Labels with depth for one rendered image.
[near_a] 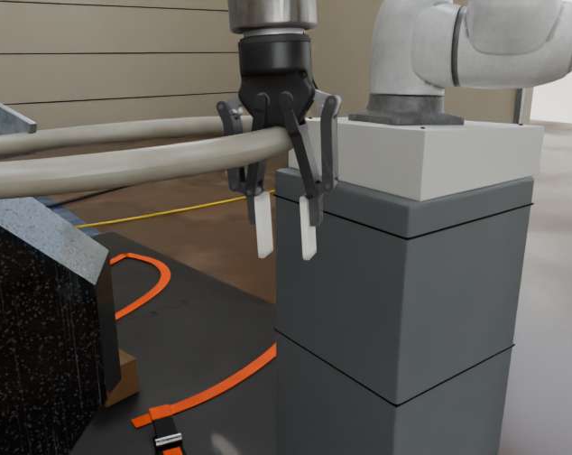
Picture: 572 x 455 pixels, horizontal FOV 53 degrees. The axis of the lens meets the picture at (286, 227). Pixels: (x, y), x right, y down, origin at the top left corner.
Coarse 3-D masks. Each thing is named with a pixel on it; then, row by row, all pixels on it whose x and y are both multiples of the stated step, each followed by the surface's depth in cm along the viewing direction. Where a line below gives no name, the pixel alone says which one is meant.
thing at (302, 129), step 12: (288, 96) 58; (288, 108) 58; (288, 120) 59; (288, 132) 59; (300, 132) 59; (300, 144) 60; (300, 156) 60; (312, 156) 61; (300, 168) 60; (312, 168) 61; (312, 180) 60; (312, 192) 60
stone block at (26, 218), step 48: (0, 240) 110; (48, 240) 119; (0, 288) 112; (48, 288) 119; (96, 288) 126; (0, 336) 114; (48, 336) 121; (96, 336) 129; (0, 384) 116; (48, 384) 123; (96, 384) 131; (0, 432) 119; (48, 432) 126
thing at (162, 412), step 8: (152, 408) 165; (160, 408) 165; (168, 408) 165; (152, 416) 162; (160, 416) 163; (168, 416) 163; (160, 424) 161; (168, 424) 161; (160, 432) 158; (168, 432) 158; (176, 432) 159; (152, 440) 160; (160, 440) 156; (168, 440) 156; (176, 440) 157; (160, 448) 156; (168, 448) 156; (176, 448) 155
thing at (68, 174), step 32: (64, 128) 88; (96, 128) 89; (128, 128) 89; (160, 128) 89; (192, 128) 88; (32, 160) 46; (64, 160) 46; (96, 160) 46; (128, 160) 47; (160, 160) 48; (192, 160) 49; (224, 160) 52; (256, 160) 55; (0, 192) 45; (32, 192) 46; (64, 192) 46
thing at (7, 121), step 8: (0, 104) 88; (0, 112) 87; (8, 112) 86; (16, 112) 86; (0, 120) 88; (8, 120) 86; (16, 120) 85; (24, 120) 84; (0, 128) 88; (8, 128) 87; (16, 128) 86; (24, 128) 85; (32, 128) 84; (32, 152) 86
